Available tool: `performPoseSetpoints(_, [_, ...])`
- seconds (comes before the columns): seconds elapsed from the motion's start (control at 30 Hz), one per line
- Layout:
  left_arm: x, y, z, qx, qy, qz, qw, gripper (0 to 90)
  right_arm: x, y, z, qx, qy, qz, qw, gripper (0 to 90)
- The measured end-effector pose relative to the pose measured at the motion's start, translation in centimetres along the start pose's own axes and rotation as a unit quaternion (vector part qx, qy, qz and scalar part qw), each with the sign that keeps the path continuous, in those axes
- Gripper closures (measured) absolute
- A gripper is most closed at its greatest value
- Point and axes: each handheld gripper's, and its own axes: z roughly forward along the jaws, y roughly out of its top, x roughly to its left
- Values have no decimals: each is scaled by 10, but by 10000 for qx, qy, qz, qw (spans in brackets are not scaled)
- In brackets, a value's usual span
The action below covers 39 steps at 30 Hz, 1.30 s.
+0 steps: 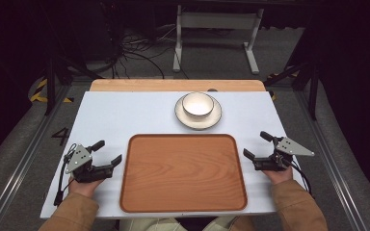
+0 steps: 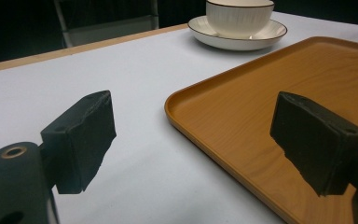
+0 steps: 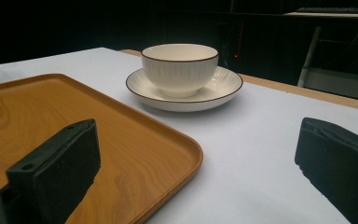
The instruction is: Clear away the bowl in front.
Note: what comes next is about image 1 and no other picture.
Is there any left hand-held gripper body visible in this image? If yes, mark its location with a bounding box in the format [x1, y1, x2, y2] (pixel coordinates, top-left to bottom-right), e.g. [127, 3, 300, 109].
[65, 143, 114, 184]

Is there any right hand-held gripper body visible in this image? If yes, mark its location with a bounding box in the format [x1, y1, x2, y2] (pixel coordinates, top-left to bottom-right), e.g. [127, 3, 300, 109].
[252, 136, 316, 172]

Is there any person's left hand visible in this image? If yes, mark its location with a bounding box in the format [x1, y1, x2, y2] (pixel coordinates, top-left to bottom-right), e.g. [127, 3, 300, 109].
[67, 177, 106, 199]

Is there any person's right hand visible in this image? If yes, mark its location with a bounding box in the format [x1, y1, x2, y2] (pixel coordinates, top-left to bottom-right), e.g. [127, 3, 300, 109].
[262, 167, 294, 186]

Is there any white plate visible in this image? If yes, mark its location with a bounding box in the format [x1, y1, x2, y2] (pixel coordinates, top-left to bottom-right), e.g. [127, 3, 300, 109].
[173, 92, 223, 131]

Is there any black tripod stand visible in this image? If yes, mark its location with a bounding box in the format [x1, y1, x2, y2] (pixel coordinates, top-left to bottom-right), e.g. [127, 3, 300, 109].
[42, 54, 104, 116]
[263, 62, 321, 121]

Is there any wooden tray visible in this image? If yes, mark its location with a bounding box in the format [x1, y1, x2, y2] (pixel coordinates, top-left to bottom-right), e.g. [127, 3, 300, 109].
[119, 133, 249, 214]

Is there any white bowl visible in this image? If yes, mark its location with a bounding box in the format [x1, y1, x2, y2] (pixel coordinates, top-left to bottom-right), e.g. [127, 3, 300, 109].
[181, 91, 215, 118]

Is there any person's left leg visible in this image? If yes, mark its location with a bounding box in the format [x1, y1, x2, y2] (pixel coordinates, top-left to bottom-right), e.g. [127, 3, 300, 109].
[119, 218, 187, 231]

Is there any person's leg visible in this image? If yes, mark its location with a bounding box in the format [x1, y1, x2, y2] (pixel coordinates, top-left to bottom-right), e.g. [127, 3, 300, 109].
[201, 215, 249, 231]
[119, 218, 187, 231]

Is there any person's right leg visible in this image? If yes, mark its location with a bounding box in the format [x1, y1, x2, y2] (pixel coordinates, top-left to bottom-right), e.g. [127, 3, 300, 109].
[201, 215, 249, 231]

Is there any yellow black hazard tape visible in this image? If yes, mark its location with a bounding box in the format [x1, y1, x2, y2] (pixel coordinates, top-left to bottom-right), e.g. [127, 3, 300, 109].
[28, 78, 75, 104]

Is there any left hand-held gripper black cable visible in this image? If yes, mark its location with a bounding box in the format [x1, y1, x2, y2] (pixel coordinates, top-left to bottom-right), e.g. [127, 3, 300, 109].
[53, 142, 79, 207]

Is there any hand-held gripper black cable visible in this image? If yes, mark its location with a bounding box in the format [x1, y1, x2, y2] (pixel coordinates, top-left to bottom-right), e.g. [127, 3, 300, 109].
[53, 142, 79, 207]
[289, 159, 314, 195]

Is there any right hand-held gripper black cable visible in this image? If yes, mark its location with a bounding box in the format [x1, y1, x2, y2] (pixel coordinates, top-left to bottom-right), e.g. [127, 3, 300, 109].
[289, 159, 314, 195]

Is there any aluminium floor rail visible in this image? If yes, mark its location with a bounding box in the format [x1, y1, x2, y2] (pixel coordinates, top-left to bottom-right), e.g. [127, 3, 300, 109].
[0, 84, 74, 231]
[293, 90, 370, 231]

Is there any bundle of floor cables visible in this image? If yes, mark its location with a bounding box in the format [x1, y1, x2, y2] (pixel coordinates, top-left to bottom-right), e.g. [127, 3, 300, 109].
[107, 23, 191, 80]

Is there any white metal table frame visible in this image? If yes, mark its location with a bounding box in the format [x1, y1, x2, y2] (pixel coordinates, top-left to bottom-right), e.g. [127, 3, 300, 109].
[172, 4, 265, 75]

